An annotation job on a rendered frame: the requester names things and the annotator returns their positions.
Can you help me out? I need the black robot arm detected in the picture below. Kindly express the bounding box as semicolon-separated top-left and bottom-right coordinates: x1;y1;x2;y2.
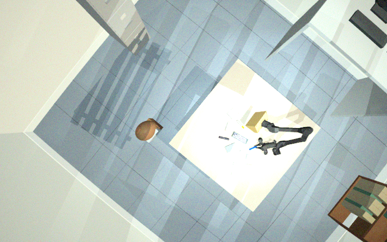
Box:
261;120;313;155

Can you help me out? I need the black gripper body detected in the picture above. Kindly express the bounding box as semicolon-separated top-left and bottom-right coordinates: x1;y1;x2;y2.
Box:
258;138;270;155

